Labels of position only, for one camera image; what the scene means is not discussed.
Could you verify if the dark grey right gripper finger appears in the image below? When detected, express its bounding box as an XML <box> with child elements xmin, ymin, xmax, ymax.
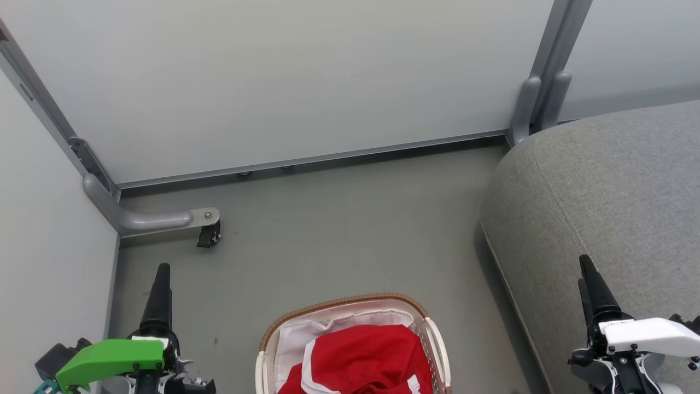
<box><xmin>579</xmin><ymin>254</ymin><xmax>629</xmax><ymax>323</ymax></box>
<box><xmin>577</xmin><ymin>278</ymin><xmax>599</xmax><ymax>346</ymax></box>

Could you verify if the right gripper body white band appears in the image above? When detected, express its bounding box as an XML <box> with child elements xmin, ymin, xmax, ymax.
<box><xmin>568</xmin><ymin>311</ymin><xmax>700</xmax><ymax>394</ymax></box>

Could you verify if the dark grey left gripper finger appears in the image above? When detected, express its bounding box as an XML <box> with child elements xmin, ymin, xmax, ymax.
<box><xmin>139</xmin><ymin>263</ymin><xmax>174</xmax><ymax>333</ymax></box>

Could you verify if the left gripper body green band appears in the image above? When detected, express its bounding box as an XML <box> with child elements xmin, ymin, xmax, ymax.
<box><xmin>55</xmin><ymin>323</ymin><xmax>217</xmax><ymax>394</ymax></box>

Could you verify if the red and white garment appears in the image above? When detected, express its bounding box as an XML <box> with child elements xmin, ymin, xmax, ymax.
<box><xmin>278</xmin><ymin>324</ymin><xmax>434</xmax><ymax>394</ymax></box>

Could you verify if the grey fabric sofa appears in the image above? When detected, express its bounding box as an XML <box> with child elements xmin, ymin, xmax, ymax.
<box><xmin>480</xmin><ymin>100</ymin><xmax>700</xmax><ymax>394</ymax></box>

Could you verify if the grey partition support leg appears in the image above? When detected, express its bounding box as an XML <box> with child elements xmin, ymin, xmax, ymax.
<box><xmin>539</xmin><ymin>71</ymin><xmax>573</xmax><ymax>132</ymax></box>
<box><xmin>511</xmin><ymin>76</ymin><xmax>542</xmax><ymax>146</ymax></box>
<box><xmin>83</xmin><ymin>173</ymin><xmax>221</xmax><ymax>237</ymax></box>

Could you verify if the black caster wheel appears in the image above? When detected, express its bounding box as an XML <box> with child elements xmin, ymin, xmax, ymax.
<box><xmin>197</xmin><ymin>221</ymin><xmax>222</xmax><ymax>248</ymax></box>

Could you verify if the white fabric basket liner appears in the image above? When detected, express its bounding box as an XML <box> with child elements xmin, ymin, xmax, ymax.
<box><xmin>272</xmin><ymin>308</ymin><xmax>416</xmax><ymax>394</ymax></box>

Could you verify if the woven white laundry basket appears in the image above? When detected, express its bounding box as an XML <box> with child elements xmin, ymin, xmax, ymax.
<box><xmin>255</xmin><ymin>293</ymin><xmax>452</xmax><ymax>394</ymax></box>

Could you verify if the grey aluminium partition rail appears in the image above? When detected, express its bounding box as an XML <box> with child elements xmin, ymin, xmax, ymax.
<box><xmin>114</xmin><ymin>129</ymin><xmax>510</xmax><ymax>190</ymax></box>

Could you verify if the grey aluminium partition post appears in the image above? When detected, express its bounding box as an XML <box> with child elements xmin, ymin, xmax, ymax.
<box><xmin>528</xmin><ymin>0</ymin><xmax>594</xmax><ymax>83</ymax></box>
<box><xmin>0</xmin><ymin>19</ymin><xmax>122</xmax><ymax>200</ymax></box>

